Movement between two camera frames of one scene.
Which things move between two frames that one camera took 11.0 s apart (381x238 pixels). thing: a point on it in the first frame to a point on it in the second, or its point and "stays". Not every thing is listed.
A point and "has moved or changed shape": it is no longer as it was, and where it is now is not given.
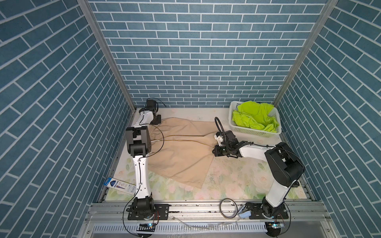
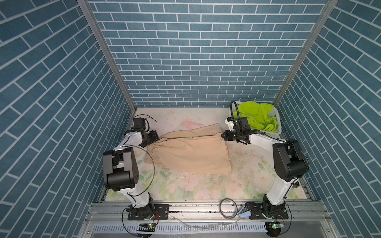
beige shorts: (183, 148) has moved or changed shape
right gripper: (217, 152) to (227, 137)
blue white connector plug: (245, 214) stays
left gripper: (157, 120) to (154, 136)
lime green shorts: (255, 115) stays
